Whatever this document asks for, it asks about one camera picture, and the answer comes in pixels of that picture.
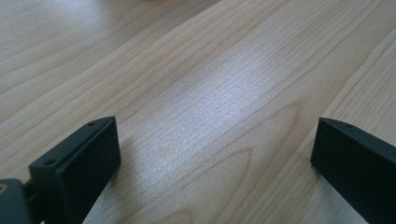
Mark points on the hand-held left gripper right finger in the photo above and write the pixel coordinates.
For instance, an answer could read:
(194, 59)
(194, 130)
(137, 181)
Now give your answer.
(355, 161)

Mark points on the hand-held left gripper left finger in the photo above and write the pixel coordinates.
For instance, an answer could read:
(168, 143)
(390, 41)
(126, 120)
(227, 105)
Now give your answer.
(81, 168)

